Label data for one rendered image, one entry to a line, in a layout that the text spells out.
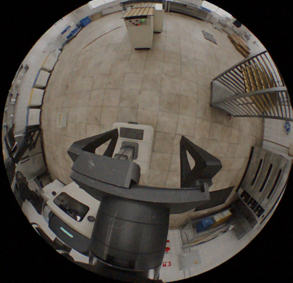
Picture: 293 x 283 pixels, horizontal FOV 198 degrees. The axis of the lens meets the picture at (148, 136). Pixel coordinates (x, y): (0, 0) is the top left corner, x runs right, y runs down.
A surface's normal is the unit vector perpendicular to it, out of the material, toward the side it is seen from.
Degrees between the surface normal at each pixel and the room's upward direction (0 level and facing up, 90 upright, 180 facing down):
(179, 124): 0
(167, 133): 0
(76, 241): 90
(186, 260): 90
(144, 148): 0
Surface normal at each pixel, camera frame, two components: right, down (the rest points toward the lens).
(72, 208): 0.12, -0.98
